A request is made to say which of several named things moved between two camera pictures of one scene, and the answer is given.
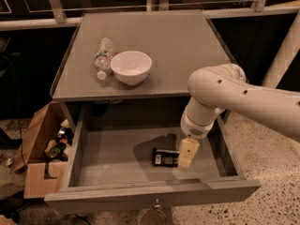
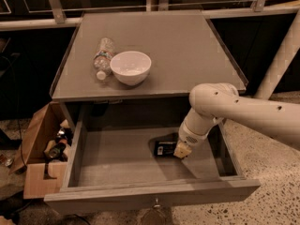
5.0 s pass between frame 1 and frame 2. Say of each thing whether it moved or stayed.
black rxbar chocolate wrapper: moved
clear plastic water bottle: stayed
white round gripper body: stayed
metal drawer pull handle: stayed
